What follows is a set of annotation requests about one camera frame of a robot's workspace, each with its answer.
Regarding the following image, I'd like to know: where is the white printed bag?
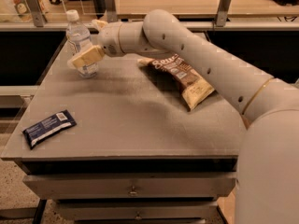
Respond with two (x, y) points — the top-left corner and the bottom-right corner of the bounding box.
(0, 0), (48, 22)

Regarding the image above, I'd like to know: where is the metal bracket post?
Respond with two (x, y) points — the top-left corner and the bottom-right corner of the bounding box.
(214, 0), (232, 27)
(105, 0), (118, 22)
(26, 0), (47, 27)

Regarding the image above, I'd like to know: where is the sea salt chips bag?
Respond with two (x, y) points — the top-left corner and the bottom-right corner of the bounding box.
(138, 54), (214, 110)

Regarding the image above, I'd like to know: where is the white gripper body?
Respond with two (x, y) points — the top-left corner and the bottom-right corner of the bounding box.
(97, 21), (124, 57)

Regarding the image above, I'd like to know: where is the blue rxbar wrapper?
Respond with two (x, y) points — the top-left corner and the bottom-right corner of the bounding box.
(22, 110), (77, 149)

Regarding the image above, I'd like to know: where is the left metal bracket post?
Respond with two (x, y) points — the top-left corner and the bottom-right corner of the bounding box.
(26, 0), (47, 27)

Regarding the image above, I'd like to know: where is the right metal bracket post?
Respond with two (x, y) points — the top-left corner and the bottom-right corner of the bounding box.
(214, 0), (232, 27)

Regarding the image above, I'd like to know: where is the upper drawer with lock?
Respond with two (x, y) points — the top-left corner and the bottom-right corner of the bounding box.
(23, 172), (235, 200)

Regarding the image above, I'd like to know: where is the clear plastic water bottle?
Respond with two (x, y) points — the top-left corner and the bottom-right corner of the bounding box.
(66, 9), (98, 78)

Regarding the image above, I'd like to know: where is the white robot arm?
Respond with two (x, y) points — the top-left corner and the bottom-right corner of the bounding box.
(70, 9), (299, 224)

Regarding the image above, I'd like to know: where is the grey drawer cabinet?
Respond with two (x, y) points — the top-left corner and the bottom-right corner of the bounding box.
(2, 48), (245, 224)

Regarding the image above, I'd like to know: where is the middle metal bracket post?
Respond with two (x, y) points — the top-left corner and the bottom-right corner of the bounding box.
(105, 0), (118, 22)

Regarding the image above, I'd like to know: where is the lower drawer with lock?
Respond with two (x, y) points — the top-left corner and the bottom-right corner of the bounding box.
(57, 201), (217, 220)

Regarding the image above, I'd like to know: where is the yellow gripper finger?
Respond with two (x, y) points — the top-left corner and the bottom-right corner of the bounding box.
(67, 45), (105, 69)
(92, 20), (108, 32)

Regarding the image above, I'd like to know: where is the drawer with lock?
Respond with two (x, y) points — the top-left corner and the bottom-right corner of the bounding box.
(57, 201), (217, 220)
(23, 172), (235, 200)

